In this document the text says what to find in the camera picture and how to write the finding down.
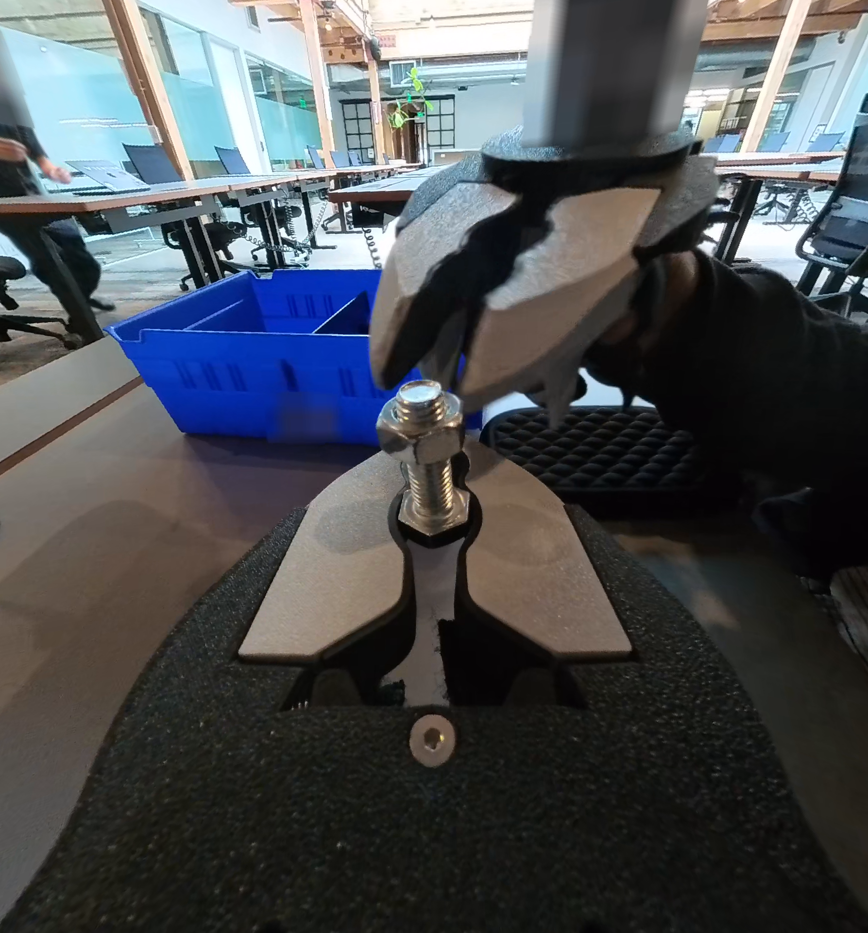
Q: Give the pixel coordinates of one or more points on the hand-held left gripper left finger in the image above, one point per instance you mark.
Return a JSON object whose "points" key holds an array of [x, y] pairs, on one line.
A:
{"points": [[317, 576]]}

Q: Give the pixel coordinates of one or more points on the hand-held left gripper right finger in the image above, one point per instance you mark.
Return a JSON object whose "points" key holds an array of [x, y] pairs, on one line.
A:
{"points": [[543, 576]]}

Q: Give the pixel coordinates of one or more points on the wooden desk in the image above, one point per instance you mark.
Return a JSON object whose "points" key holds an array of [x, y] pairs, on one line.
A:
{"points": [[769, 159], [375, 191], [113, 197]]}

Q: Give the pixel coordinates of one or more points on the person's right forearm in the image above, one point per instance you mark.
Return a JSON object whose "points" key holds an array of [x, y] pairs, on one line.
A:
{"points": [[769, 379]]}

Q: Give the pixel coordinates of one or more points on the hanging green plant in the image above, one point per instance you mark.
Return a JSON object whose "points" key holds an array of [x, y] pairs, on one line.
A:
{"points": [[412, 95]]}

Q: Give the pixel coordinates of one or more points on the person's right hand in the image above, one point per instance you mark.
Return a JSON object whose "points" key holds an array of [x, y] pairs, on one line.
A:
{"points": [[667, 291]]}

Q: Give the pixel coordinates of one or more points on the blue divided plastic bin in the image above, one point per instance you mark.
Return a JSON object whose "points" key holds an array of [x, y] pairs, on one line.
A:
{"points": [[222, 379]]}

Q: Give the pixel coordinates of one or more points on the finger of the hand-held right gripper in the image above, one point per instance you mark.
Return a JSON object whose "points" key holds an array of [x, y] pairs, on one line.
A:
{"points": [[419, 248], [572, 277]]}

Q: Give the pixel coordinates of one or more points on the wooden pillar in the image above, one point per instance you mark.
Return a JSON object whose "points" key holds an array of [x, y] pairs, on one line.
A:
{"points": [[149, 87]]}

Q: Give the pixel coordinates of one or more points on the open grey laptop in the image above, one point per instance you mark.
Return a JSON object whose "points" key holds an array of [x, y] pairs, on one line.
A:
{"points": [[106, 175]]}

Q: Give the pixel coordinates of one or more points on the black textured pad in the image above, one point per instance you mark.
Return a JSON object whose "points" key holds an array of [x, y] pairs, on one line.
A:
{"points": [[594, 452]]}

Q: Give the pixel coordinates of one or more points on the steel hex nut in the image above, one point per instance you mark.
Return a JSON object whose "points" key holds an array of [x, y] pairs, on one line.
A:
{"points": [[412, 441]]}

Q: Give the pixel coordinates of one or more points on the steel hex bolt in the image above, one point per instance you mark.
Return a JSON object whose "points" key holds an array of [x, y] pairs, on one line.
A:
{"points": [[428, 488]]}

